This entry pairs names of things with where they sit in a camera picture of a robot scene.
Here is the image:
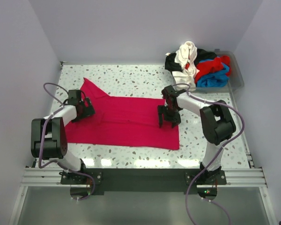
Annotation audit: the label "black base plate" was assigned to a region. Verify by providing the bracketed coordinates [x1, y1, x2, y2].
[60, 167, 227, 195]

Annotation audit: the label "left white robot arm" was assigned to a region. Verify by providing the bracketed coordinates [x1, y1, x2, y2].
[31, 90, 95, 186]

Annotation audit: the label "white t shirt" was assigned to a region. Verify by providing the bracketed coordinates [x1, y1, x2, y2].
[172, 41, 199, 90]

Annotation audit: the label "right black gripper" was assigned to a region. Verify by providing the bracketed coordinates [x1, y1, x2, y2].
[158, 104, 181, 128]

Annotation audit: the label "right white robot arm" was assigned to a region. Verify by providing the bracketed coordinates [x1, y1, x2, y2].
[157, 85, 236, 184]

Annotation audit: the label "red t shirt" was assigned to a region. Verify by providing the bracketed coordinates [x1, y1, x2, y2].
[194, 55, 231, 80]

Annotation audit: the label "aluminium frame rail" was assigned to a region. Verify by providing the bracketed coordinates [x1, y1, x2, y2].
[21, 154, 266, 187]

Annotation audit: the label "clear plastic bin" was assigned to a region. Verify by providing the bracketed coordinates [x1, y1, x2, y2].
[173, 48, 245, 94]

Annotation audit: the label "magenta t shirt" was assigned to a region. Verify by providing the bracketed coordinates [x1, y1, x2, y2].
[65, 78, 179, 150]

